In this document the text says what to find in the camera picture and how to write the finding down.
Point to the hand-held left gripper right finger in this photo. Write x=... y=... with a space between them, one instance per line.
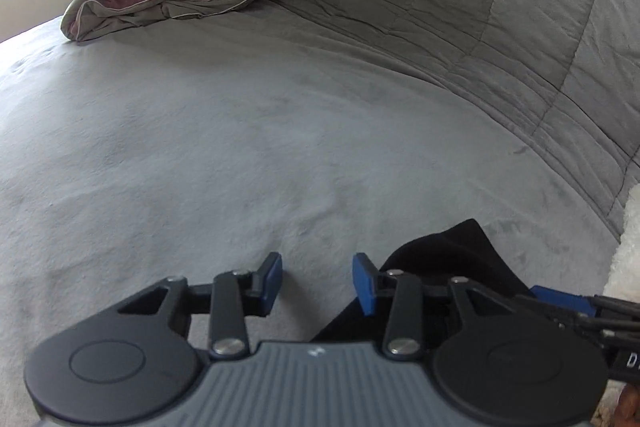
x=363 y=284

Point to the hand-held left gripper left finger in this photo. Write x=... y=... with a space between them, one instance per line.
x=271 y=278

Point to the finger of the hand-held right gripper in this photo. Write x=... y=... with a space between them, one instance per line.
x=560 y=296

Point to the person's right hand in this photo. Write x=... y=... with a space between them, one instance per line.
x=631 y=407

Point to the white plush toy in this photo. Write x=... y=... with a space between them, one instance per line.
x=627 y=252

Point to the grey quilted headboard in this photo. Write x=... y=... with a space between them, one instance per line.
x=500 y=7

